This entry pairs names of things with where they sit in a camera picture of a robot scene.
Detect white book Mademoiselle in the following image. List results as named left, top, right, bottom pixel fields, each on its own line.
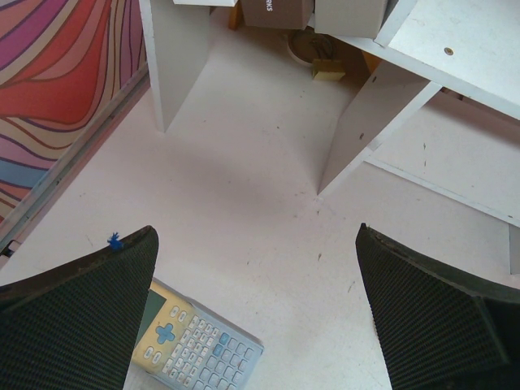
left=173, top=0, right=237, bottom=7

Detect small yellow block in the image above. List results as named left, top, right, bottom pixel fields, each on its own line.
left=312, top=58, right=345, bottom=81

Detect grey book The Lonely Ones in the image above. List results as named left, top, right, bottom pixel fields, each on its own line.
left=314, top=0, right=388, bottom=38

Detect brown book Fredonia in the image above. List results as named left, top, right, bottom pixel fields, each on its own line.
left=240, top=0, right=314, bottom=29

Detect round dish under shelf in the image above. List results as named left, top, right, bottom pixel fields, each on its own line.
left=288, top=29, right=336, bottom=67

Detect white wooden bookshelf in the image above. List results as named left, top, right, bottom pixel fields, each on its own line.
left=140, top=1, right=519, bottom=273

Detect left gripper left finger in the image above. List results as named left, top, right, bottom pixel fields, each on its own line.
left=1, top=226, right=158, bottom=389

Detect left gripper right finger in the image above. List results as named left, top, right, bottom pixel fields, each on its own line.
left=355, top=224, right=519, bottom=389

